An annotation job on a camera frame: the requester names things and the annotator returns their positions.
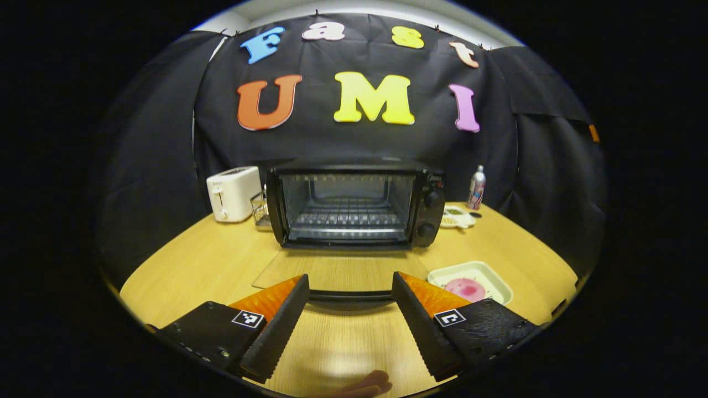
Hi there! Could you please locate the white square plate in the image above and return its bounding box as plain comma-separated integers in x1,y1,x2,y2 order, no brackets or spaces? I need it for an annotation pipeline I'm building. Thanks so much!
427,261,514,306

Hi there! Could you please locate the metal wire holder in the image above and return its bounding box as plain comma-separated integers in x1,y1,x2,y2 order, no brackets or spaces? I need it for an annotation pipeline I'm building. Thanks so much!
250,191,273,231

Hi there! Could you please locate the white divided dish of grains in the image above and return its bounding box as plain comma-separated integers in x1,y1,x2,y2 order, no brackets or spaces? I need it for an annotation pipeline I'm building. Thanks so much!
441,205,477,230

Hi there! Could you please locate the white toaster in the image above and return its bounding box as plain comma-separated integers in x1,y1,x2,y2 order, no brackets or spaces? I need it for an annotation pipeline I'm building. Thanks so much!
206,166,262,223

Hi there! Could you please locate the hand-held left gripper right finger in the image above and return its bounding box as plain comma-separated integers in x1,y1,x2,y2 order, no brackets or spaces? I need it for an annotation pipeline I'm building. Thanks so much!
392,271,540,383

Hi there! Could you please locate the pink round food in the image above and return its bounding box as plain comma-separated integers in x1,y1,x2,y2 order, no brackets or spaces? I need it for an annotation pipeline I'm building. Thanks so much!
444,277,487,303

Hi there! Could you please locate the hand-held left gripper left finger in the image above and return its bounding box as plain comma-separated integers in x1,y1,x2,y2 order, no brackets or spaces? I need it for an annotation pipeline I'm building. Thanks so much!
155,274,311,384

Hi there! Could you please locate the black backdrop cloth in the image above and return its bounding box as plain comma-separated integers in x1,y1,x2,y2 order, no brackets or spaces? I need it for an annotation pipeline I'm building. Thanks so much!
94,12,608,288

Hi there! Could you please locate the black electric oven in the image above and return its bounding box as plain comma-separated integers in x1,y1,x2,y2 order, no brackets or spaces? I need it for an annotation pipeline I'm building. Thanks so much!
252,159,446,311

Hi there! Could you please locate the silver spray can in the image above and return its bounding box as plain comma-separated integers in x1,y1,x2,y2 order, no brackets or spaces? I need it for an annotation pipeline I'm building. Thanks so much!
467,165,487,211

